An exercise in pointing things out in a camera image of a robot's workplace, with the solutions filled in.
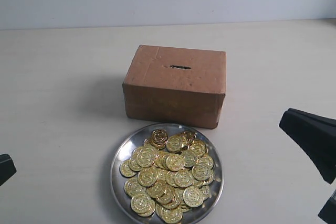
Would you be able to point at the round steel plate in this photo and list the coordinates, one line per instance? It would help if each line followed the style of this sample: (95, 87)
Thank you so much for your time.
(124, 150)

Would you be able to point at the gold coin bottom left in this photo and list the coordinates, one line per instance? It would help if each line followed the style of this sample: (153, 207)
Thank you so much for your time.
(142, 204)

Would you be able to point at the gold coin top centre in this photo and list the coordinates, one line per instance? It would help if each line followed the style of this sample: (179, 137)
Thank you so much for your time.
(175, 143)

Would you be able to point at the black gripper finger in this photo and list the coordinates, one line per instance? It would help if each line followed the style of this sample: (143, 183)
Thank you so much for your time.
(316, 137)
(328, 211)

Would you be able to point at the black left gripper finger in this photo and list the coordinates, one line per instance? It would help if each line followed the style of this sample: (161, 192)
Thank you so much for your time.
(7, 168)

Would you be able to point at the gold coin front right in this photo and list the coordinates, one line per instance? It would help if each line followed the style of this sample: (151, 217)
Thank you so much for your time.
(193, 197)

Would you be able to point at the brown cardboard slotted box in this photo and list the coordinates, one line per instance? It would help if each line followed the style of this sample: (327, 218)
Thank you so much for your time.
(178, 85)

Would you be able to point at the gold coin lower left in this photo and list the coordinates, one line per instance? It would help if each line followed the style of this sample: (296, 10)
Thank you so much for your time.
(132, 187)

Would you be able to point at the gold coin far left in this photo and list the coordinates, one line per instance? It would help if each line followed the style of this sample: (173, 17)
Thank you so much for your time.
(125, 169)

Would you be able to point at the gold coin bottom centre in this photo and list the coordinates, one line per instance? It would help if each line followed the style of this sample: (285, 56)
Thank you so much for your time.
(171, 215)

